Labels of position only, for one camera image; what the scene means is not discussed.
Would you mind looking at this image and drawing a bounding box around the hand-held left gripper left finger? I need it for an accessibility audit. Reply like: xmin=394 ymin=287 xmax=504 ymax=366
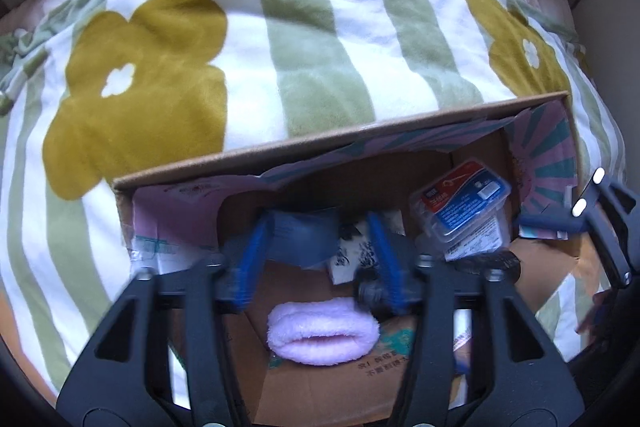
xmin=56 ymin=212 xmax=281 ymax=427

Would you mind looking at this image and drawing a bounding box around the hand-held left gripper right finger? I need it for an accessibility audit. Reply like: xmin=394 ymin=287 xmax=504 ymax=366
xmin=357 ymin=212 xmax=586 ymax=427

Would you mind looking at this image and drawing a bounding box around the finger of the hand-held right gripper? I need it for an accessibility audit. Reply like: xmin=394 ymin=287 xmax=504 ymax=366
xmin=515 ymin=167 xmax=640 ymax=289

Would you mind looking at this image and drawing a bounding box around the white printed tissue packet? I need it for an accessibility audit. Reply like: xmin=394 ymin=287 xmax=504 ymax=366
xmin=327 ymin=211 xmax=407 ymax=286

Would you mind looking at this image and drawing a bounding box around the iridescent cube box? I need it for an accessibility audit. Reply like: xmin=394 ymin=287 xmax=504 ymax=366
xmin=264 ymin=208 xmax=347 ymax=269

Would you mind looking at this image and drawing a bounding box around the clear case white label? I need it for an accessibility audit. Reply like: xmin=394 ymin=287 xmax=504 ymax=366
xmin=442 ymin=216 xmax=507 ymax=264

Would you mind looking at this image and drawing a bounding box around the clear plastic box red-blue label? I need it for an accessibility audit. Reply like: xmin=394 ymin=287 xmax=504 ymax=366
xmin=408 ymin=159 xmax=514 ymax=254

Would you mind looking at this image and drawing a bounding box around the dark patterned tube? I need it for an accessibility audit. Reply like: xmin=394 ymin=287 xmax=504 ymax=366
xmin=449 ymin=251 xmax=524 ymax=284

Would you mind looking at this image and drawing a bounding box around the printed cardboard box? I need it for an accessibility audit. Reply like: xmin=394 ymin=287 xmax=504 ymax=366
xmin=112 ymin=91 xmax=603 ymax=427

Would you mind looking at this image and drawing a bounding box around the person's right hand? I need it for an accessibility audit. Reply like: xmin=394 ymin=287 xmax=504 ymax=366
xmin=580 ymin=289 xmax=610 ymax=334

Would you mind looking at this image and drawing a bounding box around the flower printed striped blanket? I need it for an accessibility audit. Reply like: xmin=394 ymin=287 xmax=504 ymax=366
xmin=0 ymin=0 xmax=632 ymax=410

